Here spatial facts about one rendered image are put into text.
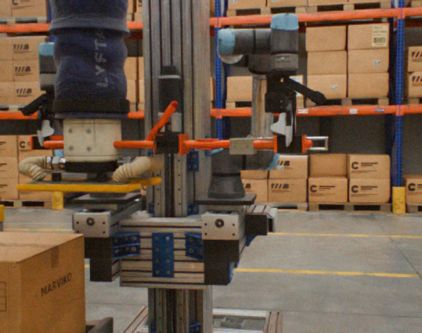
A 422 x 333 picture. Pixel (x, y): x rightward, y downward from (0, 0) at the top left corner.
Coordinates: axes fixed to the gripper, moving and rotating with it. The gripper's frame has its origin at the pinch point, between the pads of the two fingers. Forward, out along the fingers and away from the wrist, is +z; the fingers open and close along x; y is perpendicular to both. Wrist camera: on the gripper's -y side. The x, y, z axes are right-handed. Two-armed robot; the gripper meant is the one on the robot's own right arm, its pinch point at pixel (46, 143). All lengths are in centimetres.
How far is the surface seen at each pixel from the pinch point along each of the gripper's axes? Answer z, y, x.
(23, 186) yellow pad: 11.3, 15.7, -40.5
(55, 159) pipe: 4.4, 18.6, -27.6
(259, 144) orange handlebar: 0, 82, -29
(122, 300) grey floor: 126, -61, 215
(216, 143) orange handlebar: -1, 69, -29
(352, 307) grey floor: 125, 110, 232
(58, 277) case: 42, 16, -23
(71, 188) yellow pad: 12, 30, -41
